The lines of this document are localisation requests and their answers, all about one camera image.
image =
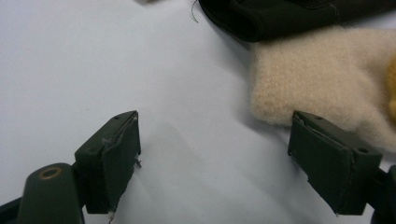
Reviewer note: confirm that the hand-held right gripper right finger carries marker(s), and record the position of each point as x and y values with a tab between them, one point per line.
330	161

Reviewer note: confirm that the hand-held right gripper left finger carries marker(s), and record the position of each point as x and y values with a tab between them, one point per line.
118	161

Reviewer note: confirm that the cream knitted glove orange fingers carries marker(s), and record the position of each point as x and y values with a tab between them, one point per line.
317	77

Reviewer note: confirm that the black glove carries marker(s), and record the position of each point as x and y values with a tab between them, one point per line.
274	18

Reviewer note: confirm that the white board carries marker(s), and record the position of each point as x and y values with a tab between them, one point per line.
93	62

